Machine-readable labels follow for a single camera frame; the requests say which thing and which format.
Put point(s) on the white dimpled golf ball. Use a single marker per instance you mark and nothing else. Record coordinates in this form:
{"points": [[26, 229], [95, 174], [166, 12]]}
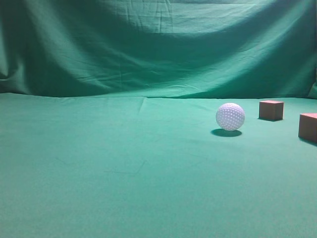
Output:
{"points": [[230, 116]]}

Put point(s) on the near wooden cube block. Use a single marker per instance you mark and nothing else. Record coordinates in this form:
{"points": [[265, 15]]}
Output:
{"points": [[308, 127]]}

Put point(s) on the far wooden cube block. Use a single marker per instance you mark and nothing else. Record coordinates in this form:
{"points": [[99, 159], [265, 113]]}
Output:
{"points": [[271, 110]]}

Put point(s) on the green cloth backdrop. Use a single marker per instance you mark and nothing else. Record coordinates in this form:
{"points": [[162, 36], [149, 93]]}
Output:
{"points": [[108, 128]]}

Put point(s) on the wooden cube block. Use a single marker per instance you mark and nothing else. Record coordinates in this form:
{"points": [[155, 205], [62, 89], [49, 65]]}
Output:
{"points": [[308, 127], [271, 110]]}

